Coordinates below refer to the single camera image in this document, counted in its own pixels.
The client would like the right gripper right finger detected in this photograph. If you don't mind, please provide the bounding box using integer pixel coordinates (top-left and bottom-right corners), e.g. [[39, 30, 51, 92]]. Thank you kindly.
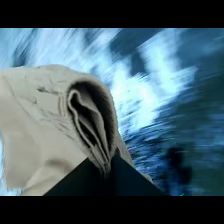
[[108, 147, 168, 197]]

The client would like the beige garment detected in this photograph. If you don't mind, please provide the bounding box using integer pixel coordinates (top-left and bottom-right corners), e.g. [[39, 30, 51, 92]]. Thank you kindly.
[[0, 64, 154, 197]]

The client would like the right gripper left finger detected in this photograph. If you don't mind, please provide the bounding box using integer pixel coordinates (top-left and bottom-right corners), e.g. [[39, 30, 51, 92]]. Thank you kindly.
[[44, 157, 109, 197]]

